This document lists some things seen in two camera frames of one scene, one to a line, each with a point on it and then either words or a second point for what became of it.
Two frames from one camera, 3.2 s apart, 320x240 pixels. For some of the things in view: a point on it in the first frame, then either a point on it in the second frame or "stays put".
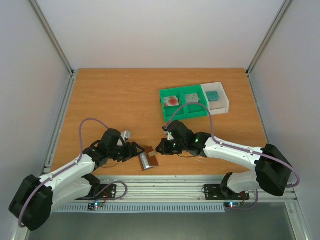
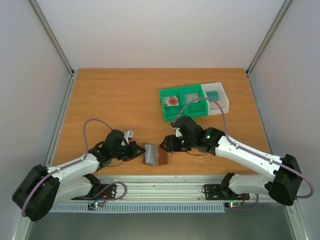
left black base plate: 110,192 stays put
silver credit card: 145,161 → 151,154
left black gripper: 132,152 stays put
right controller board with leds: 232,204 stays put
